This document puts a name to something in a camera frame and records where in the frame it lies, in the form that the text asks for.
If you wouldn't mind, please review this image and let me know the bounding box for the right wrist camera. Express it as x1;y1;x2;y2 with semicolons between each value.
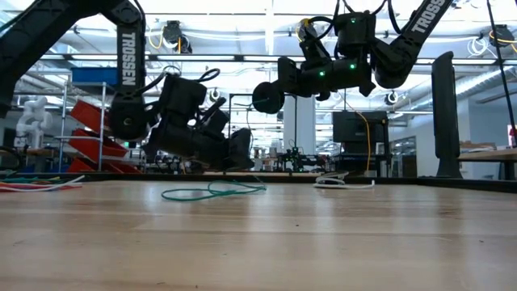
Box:
334;11;377;57

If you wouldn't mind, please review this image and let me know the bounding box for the thin yellow drop cable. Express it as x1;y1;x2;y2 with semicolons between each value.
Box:
354;111;372;173

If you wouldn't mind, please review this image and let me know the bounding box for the white cord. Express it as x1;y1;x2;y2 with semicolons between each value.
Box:
313;171;376;190

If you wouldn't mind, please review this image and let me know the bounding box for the black camera cable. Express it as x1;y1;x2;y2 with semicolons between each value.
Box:
305;15;341;41
193;67;221;84

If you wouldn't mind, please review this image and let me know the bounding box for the white structural column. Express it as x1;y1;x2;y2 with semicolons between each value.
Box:
282;95;317;173

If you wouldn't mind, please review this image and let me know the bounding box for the blue plastic bin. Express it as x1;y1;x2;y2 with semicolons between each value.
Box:
71;66;119;86

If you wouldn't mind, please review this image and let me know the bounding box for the black monitor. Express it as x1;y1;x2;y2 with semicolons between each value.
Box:
331;111;389;145

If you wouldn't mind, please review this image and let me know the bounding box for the black workstation frame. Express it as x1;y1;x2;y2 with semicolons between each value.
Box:
227;91;299;173

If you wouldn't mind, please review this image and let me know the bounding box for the light wooden table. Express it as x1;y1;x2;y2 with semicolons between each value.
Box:
457;148;517;183

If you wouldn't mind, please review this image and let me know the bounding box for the red plastic shelf bin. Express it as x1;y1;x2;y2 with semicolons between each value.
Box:
70;99;112;133
67;128;129;162
66;156;142;175

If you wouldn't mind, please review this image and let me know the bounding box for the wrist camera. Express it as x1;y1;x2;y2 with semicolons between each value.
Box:
334;11;377;57
200;96;231;137

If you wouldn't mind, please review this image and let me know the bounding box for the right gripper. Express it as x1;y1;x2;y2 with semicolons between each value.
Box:
276;55;377;102

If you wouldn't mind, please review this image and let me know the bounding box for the green cord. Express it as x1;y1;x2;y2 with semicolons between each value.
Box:
160;96;268;202

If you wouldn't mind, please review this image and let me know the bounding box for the multicoloured wire bundle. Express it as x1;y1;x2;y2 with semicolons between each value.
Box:
0;172;86;192

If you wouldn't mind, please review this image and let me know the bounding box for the black left camera cable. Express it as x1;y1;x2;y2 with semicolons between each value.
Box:
193;67;221;84

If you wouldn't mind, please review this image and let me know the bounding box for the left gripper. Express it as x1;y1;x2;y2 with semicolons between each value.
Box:
142;74;255;171

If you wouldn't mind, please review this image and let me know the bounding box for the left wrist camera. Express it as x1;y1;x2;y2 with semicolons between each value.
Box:
200;96;231;137

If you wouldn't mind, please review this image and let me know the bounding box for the metal shelf rack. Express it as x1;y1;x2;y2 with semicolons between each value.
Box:
54;78;149;174

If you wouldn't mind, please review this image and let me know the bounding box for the black right camera cable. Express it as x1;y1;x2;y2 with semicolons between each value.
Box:
305;15;341;41

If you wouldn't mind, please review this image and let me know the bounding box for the black monitor cart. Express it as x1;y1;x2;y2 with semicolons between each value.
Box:
329;141;417;181

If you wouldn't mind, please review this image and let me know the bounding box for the thin black pole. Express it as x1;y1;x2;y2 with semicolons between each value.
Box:
485;0;517;137

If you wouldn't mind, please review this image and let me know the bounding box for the wooden workstation table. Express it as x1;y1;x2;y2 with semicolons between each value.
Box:
201;171;323;179

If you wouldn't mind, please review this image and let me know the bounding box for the tall black upright panel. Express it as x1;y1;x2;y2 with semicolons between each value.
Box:
431;51;464;181

